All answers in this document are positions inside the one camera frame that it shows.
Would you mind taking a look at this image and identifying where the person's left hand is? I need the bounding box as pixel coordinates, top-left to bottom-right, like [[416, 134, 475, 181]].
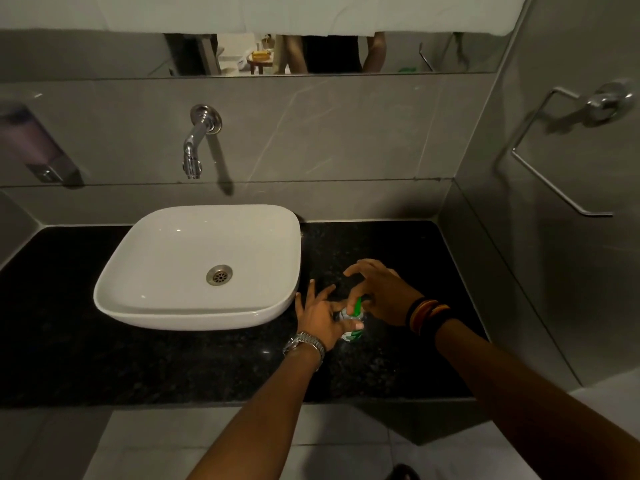
[[294, 279, 365, 352]]

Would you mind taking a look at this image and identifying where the person's right hand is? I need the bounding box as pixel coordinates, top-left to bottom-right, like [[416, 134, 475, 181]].
[[343, 259, 424, 328]]

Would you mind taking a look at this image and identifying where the green and white bottle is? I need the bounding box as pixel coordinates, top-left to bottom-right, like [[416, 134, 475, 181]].
[[339, 297, 366, 342]]

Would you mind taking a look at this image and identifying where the person's left forearm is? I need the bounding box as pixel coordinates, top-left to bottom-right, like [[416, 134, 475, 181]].
[[187, 345, 324, 480]]

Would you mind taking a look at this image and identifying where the person's right forearm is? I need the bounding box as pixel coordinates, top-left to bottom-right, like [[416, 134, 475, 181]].
[[434, 319, 640, 480]]

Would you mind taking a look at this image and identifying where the silver metal wristwatch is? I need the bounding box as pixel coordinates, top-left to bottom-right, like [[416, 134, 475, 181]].
[[282, 332, 327, 371]]

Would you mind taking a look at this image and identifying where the chrome sink drain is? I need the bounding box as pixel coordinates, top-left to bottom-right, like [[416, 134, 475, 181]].
[[206, 265, 234, 287]]

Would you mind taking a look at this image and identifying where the white ceramic sink basin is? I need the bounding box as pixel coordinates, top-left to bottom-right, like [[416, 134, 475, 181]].
[[93, 204, 302, 332]]

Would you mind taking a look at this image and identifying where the thin black bracelet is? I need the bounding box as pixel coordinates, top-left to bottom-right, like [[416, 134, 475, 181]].
[[404, 296, 427, 327]]

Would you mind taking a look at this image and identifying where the orange brown bracelet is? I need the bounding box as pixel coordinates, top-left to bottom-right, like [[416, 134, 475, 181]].
[[409, 300, 451, 333]]

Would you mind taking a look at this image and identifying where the chrome wall faucet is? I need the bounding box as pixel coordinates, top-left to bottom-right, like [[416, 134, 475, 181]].
[[182, 104, 223, 180]]

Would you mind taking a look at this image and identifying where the chrome towel ring holder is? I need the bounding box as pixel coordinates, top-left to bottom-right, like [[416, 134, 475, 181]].
[[509, 80, 636, 218]]

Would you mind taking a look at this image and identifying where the wall mirror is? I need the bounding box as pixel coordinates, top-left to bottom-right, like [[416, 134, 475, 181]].
[[0, 28, 516, 84]]

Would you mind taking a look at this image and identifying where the wall soap dispenser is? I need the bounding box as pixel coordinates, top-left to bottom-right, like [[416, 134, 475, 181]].
[[0, 102, 83, 186]]

